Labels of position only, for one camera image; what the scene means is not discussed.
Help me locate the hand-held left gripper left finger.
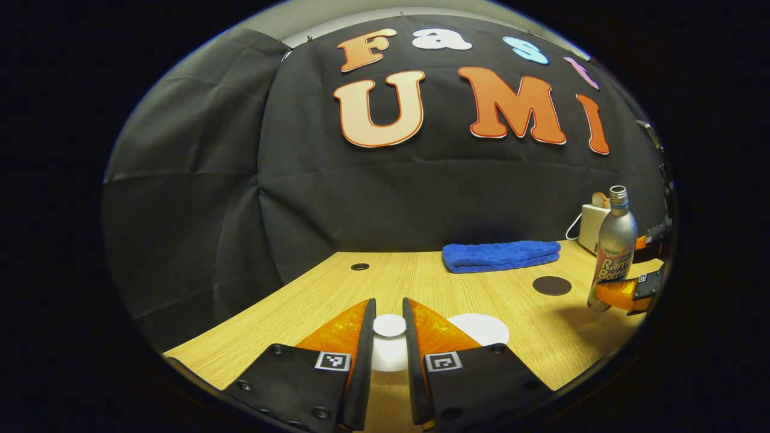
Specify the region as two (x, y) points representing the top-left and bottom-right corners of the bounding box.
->
(223, 298), (377, 432)

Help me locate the blue folded towel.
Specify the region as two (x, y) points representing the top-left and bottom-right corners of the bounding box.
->
(442, 241), (561, 274)

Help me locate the dark brown round coaster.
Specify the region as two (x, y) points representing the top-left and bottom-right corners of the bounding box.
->
(532, 276), (573, 296)

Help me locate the white toaster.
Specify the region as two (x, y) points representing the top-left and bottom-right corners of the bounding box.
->
(577, 203), (609, 255)

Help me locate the silver water bottle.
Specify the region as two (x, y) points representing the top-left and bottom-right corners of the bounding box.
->
(588, 185), (639, 313)

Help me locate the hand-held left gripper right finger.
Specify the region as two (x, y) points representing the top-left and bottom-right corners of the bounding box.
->
(402, 297), (555, 431)

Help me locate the white teacup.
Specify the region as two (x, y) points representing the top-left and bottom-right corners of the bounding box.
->
(448, 313), (511, 347)

